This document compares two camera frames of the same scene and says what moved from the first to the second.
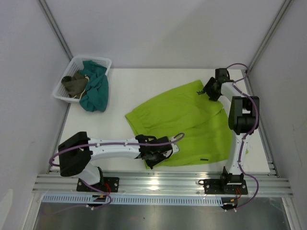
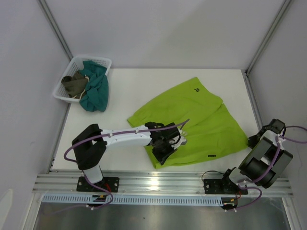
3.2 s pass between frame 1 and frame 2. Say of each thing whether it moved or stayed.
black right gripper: moved
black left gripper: moved
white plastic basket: stayed
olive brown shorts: stayed
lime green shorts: moved
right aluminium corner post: stayed
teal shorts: stayed
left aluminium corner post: stayed
